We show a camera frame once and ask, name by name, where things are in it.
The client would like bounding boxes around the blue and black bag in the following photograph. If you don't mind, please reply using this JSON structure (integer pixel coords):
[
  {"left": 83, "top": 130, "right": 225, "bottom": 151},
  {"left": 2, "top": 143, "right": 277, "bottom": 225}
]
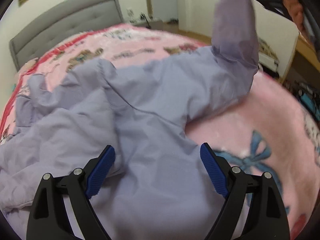
[{"left": 285, "top": 80, "right": 320, "bottom": 122}]

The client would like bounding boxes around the white storage box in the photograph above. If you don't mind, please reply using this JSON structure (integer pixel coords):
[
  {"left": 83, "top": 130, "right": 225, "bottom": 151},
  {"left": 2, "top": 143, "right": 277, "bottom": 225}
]
[{"left": 257, "top": 38, "right": 280, "bottom": 78}]

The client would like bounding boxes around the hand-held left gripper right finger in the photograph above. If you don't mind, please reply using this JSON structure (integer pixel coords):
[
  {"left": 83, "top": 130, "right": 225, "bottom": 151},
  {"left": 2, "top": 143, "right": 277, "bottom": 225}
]
[{"left": 200, "top": 142, "right": 291, "bottom": 240}]

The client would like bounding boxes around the person's right hand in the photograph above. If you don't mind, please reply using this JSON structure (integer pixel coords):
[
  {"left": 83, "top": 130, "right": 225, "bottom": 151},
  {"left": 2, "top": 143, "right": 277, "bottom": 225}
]
[{"left": 282, "top": 0, "right": 306, "bottom": 33}]

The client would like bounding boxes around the grey nightstand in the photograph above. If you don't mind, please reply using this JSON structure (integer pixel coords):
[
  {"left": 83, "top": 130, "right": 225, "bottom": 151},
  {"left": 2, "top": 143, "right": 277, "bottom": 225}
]
[{"left": 147, "top": 18, "right": 166, "bottom": 30}]

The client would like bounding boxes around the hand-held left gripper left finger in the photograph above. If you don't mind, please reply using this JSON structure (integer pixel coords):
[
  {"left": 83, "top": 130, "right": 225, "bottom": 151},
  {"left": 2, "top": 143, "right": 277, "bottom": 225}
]
[{"left": 26, "top": 145, "right": 116, "bottom": 240}]

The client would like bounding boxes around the pink printed blanket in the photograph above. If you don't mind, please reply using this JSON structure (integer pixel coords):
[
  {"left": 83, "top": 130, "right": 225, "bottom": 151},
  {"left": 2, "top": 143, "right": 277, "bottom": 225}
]
[{"left": 0, "top": 22, "right": 320, "bottom": 240}]

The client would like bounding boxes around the lavender padded jacket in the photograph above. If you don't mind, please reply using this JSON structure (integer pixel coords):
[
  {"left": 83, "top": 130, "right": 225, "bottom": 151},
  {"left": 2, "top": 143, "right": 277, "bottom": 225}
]
[{"left": 0, "top": 0, "right": 259, "bottom": 240}]

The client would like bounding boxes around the grey upholstered headboard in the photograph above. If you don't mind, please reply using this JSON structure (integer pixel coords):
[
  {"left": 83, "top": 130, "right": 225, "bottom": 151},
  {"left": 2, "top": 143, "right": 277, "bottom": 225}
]
[{"left": 9, "top": 0, "right": 124, "bottom": 72}]

